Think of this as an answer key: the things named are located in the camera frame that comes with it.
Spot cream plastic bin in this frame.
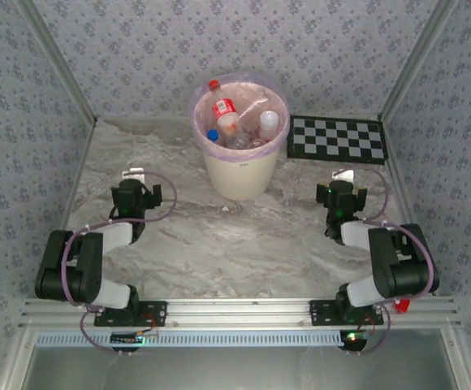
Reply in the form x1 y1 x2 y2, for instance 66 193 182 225
189 71 292 201

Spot pink plastic bin liner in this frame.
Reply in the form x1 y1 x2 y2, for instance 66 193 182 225
189 71 292 160

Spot black grey checkerboard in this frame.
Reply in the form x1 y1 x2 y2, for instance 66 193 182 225
287 115 390 166

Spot black controller board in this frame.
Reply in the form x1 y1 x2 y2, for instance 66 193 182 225
339 329 369 353
110 331 146 351

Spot grey metal lower panel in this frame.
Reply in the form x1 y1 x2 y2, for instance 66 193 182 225
19 328 471 390

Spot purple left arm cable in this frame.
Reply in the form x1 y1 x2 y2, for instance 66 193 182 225
63 170 179 358

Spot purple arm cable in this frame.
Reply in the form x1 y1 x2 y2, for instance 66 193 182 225
63 170 179 358
347 168 440 357

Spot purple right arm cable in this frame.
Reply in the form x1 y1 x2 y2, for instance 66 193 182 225
347 168 440 357

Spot aluminium side rail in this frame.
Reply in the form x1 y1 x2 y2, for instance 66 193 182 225
377 115 442 297
40 117 98 300

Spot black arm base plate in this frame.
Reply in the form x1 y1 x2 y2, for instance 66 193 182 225
309 299 385 326
93 299 168 327

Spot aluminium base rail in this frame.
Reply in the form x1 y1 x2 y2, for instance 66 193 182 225
18 296 462 329

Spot aluminium frame post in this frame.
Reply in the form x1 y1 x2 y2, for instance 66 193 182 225
15 0 98 125
379 0 460 121

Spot slotted grey cable duct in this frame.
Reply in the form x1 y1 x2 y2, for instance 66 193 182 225
35 329 347 349

